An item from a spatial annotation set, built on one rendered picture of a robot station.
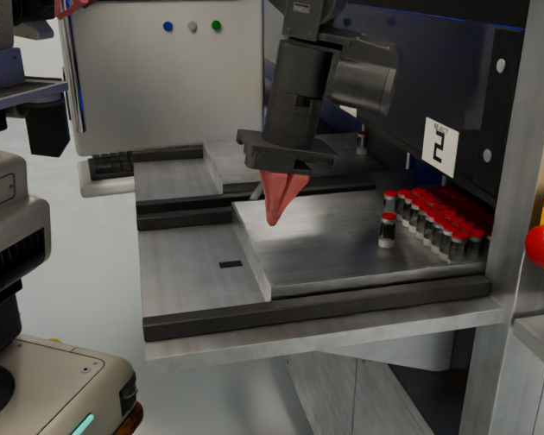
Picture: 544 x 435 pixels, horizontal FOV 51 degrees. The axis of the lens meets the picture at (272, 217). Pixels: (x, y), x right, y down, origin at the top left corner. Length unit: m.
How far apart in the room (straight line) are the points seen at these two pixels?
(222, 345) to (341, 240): 0.29
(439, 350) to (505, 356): 0.12
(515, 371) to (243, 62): 1.06
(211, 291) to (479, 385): 0.35
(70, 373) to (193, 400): 0.45
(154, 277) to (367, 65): 0.37
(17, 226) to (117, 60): 0.50
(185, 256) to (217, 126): 0.81
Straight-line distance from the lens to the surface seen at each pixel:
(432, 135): 0.81
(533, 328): 0.69
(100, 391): 1.56
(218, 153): 1.19
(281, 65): 0.61
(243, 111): 1.57
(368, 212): 0.92
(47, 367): 1.66
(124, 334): 2.24
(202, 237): 0.84
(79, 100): 1.43
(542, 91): 0.63
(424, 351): 0.81
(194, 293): 0.70
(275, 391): 1.92
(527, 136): 0.65
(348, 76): 0.59
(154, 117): 1.52
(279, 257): 0.77
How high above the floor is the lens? 1.23
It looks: 23 degrees down
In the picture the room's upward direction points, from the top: straight up
